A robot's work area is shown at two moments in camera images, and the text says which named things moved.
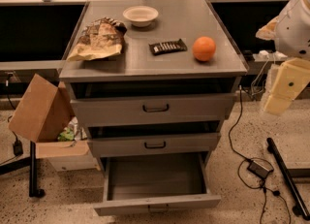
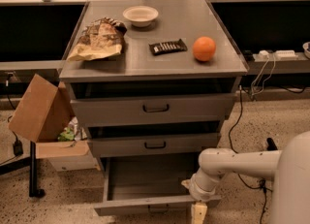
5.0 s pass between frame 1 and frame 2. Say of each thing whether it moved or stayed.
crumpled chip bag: stayed
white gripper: moved
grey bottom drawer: stayed
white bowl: stayed
